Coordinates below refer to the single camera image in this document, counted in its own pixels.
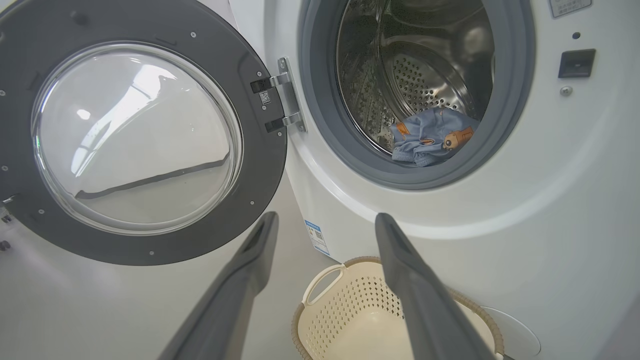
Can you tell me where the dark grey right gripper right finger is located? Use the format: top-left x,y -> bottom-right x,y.
375,212 -> 498,360

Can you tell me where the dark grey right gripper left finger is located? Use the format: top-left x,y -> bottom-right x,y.
157,211 -> 280,360

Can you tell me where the round black glass washer door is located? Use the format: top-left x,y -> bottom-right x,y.
0,0 -> 288,267

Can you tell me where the blue garment with orange prints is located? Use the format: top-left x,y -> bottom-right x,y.
390,107 -> 481,167

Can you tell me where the cream perforated plastic laundry basket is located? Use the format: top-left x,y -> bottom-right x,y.
291,256 -> 505,360

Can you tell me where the white front-load washing machine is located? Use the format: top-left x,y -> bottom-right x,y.
200,0 -> 640,360

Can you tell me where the silver metal door hinge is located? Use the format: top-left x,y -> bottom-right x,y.
250,56 -> 307,134

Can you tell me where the grey rubber door seal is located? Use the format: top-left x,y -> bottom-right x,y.
298,0 -> 537,191

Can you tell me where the black square door latch slot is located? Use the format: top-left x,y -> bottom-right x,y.
558,48 -> 597,79

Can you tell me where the blue white energy label sticker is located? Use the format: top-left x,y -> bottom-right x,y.
304,219 -> 332,257

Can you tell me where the round white filter cover flap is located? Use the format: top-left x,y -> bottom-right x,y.
482,306 -> 542,358

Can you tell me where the steel perforated washer drum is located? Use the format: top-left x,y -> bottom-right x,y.
336,0 -> 496,156

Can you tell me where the white printed info sticker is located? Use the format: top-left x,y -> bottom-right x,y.
548,0 -> 593,19

